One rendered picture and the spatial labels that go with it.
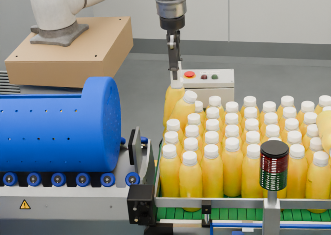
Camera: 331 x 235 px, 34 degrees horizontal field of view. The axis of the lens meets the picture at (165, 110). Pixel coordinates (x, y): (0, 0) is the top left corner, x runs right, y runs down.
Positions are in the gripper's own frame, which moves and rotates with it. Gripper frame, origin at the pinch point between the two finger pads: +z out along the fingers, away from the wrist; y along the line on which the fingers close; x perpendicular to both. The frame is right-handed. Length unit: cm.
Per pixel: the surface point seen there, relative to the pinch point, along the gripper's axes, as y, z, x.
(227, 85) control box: -7.8, 8.1, 16.0
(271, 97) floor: -190, 117, 44
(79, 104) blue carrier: 24.8, -4.3, -24.6
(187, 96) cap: 7.9, 3.3, 4.0
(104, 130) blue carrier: 27.2, 2.9, -18.1
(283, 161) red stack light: 55, -7, 29
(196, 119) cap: 11.8, 9.1, 6.5
